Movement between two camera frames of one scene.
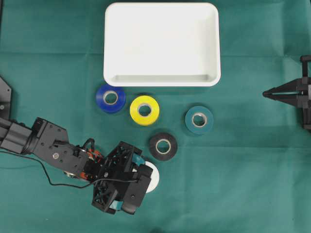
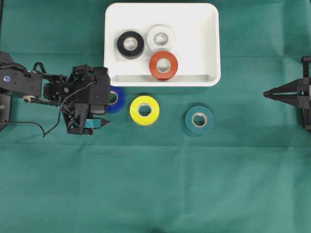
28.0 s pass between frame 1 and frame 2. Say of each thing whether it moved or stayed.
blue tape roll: stayed
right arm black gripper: stayed
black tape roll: moved
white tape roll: moved
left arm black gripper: moved
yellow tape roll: stayed
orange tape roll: moved
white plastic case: stayed
